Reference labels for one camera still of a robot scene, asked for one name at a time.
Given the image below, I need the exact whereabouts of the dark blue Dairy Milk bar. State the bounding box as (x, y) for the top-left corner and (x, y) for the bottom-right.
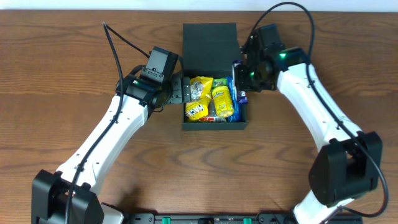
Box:
(233, 60), (248, 105)

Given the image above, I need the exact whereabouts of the yellow Hacks candy bag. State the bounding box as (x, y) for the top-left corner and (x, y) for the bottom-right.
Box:
(185, 77), (213, 122)

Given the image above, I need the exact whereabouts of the yellow Mentos bottle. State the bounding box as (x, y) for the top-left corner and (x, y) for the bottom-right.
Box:
(211, 86), (234, 118)

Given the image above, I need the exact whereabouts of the blue wafer bar wrapper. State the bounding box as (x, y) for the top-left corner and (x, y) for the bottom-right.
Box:
(226, 76), (241, 123)

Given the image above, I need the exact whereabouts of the dark green box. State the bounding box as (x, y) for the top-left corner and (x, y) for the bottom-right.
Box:
(182, 23), (247, 131)

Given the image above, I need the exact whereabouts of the green snack bag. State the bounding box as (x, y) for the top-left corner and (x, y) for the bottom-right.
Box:
(199, 78), (226, 123)

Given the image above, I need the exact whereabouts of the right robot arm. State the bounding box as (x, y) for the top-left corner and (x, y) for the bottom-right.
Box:
(234, 24), (385, 223)

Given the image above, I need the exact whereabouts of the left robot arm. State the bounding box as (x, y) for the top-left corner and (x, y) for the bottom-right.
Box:
(31, 47), (190, 223)

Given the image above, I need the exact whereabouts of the black mounting rail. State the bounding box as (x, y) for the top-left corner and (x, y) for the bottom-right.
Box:
(123, 212), (364, 224)

